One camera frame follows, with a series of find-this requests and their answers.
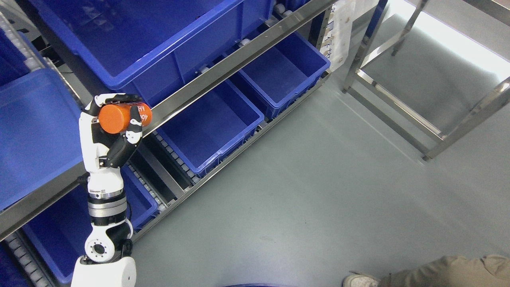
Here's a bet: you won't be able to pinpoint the lower blue bin centre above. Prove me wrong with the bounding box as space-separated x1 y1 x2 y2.
157 80 264 178

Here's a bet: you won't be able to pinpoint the steel table frame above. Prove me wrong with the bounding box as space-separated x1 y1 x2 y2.
343 0 509 165

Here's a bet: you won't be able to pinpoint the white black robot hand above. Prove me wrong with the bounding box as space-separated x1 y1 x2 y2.
78 93 143 199

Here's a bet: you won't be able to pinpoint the white roller track left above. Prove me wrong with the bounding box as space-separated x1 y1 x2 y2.
0 14 46 72

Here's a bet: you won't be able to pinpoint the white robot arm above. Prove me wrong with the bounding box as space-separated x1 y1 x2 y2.
71 190 137 287

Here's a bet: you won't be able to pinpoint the lower blue bin centre-left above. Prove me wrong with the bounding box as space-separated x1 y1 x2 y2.
23 165 159 285

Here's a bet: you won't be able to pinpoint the shallow blue tray bin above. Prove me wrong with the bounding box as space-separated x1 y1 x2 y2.
0 68 82 210

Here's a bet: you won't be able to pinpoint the person leg khaki trousers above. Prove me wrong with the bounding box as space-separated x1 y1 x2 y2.
377 254 510 287

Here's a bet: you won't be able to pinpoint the white shoe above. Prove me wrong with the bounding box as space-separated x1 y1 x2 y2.
341 272 380 287

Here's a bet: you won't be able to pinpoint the white paper label sign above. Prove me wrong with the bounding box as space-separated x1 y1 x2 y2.
320 0 355 72

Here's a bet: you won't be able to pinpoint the steel shelf rail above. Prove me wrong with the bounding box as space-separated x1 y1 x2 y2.
0 0 333 240

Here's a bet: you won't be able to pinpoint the orange cylindrical capacitor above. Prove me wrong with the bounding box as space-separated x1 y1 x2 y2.
98 102 153 134

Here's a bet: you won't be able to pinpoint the lower blue bin right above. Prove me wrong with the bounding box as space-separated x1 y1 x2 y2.
229 32 330 120

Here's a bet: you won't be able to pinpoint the large blue bin right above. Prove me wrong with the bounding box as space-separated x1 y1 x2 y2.
18 0 275 106

